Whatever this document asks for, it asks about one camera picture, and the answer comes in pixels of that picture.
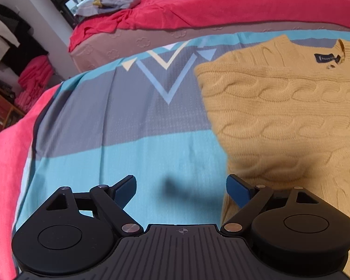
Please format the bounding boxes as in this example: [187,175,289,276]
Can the blue grey patterned bedsheet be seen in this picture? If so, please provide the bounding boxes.
[14,31,350,235]

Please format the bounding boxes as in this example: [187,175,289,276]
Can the stack of pink clothes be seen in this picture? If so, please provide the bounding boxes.
[14,55,55,113]

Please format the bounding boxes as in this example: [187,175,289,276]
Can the brown embossed mattress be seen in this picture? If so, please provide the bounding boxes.
[68,20,350,74]

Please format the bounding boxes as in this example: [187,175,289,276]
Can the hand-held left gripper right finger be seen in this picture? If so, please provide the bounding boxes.
[220,174,322,237]

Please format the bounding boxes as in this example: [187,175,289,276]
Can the red bedsheet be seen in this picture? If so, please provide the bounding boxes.
[68,0,350,52]

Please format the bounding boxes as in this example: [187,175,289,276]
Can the white hanging garment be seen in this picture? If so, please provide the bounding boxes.
[0,14,20,65]

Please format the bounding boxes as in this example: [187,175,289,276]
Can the yellow cable-knit cardigan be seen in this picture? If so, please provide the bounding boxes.
[194,34,350,280]

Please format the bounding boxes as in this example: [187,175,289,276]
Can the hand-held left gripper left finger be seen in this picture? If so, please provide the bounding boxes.
[44,175,144,237]

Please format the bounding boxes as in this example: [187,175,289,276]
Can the pink blanket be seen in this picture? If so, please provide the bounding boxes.
[0,82,62,280]

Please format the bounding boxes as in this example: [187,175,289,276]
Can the dark hanging clothes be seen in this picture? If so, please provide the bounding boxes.
[0,4,49,77]

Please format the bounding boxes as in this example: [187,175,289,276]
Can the wooden shelf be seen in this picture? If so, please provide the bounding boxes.
[0,76,26,156]

